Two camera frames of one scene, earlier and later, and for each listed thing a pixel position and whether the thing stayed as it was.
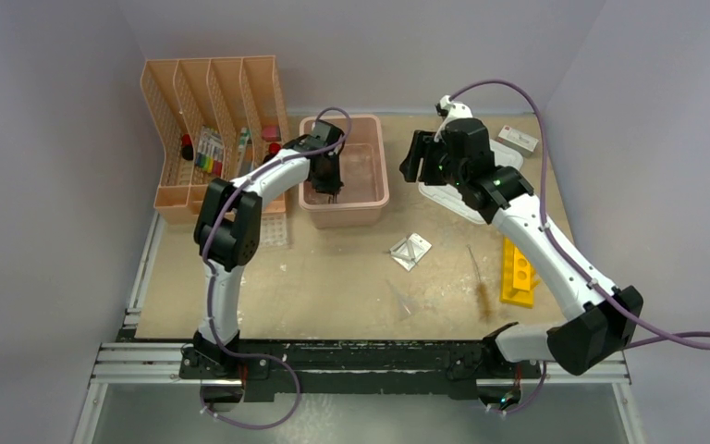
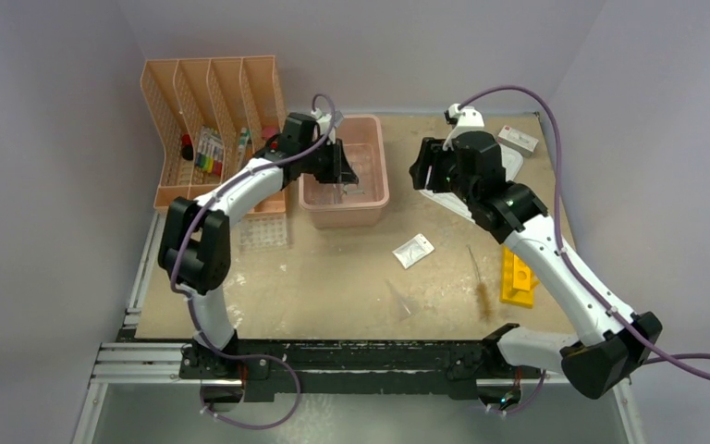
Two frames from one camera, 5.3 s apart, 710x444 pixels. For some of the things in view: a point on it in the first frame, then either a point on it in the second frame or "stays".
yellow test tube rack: [518, 277] stays
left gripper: [333, 185] → [339, 170]
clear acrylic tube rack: [274, 229] stays
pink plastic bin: [364, 174] stays
